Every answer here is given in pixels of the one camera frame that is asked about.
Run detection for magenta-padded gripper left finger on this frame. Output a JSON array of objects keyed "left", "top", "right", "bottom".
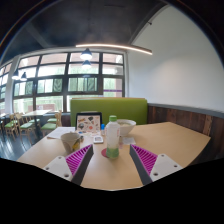
[{"left": 42, "top": 143, "right": 95, "bottom": 186}]

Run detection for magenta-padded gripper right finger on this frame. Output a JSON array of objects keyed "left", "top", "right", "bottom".
[{"left": 129, "top": 143, "right": 184, "bottom": 186}]

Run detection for white green-capped drink bottle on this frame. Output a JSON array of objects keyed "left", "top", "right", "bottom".
[{"left": 105, "top": 115, "right": 122, "bottom": 160}]

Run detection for white patterned mug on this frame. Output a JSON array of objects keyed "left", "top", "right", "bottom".
[{"left": 60, "top": 131, "right": 84, "bottom": 155}]

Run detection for wooden green-seated chairs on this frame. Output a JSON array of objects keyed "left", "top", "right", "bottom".
[{"left": 0, "top": 110, "right": 63, "bottom": 139}]

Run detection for white tissue packet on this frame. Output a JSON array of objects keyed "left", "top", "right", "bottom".
[{"left": 121, "top": 135, "right": 137, "bottom": 146}]

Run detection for white bowl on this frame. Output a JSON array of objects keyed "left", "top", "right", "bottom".
[{"left": 115, "top": 118, "right": 137, "bottom": 137}]

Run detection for light wooden dining table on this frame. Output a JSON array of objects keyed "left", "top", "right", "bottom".
[{"left": 21, "top": 109, "right": 53, "bottom": 134}]

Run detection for green upholstered bench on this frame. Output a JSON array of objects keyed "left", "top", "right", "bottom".
[{"left": 69, "top": 97, "right": 149, "bottom": 128}]

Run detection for dark pendant ceiling lamps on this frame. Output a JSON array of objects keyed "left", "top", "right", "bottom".
[{"left": 11, "top": 48, "right": 94, "bottom": 82}]

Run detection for long curved linear light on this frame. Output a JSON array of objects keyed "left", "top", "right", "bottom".
[{"left": 75, "top": 43, "right": 153, "bottom": 56}]

